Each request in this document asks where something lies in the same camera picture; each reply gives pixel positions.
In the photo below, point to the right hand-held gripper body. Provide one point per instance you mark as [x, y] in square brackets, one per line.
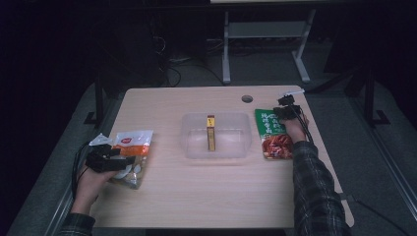
[286, 100]

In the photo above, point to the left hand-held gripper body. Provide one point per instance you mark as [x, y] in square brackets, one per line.
[101, 159]

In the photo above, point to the white orange clear snack bag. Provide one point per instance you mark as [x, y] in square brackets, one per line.
[137, 144]

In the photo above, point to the green red food packet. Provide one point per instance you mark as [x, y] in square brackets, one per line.
[272, 137]

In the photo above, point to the clear plastic container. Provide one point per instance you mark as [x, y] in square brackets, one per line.
[229, 136]

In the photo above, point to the narrow brown yellow packet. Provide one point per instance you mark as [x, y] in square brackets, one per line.
[211, 134]

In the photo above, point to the person's right hand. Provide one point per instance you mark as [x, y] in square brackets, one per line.
[295, 130]

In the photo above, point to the person's left hand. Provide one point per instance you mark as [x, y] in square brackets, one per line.
[88, 188]

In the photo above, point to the round grey desk grommet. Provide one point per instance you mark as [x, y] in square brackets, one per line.
[247, 98]

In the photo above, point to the black metal stand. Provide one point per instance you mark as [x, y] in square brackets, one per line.
[99, 105]
[370, 101]

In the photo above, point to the grey tape piece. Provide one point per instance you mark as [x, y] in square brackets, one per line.
[348, 197]

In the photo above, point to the metal floor rail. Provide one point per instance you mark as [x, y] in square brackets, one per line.
[59, 200]
[390, 165]

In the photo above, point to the white metal stand frame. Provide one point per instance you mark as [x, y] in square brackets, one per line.
[267, 29]

